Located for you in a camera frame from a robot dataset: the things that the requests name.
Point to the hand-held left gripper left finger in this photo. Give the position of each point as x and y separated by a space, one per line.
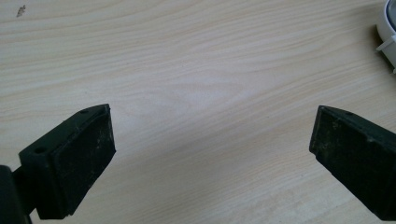
71 168

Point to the white round plastic container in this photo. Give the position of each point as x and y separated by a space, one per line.
389 34

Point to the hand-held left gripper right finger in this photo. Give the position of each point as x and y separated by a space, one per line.
358 158

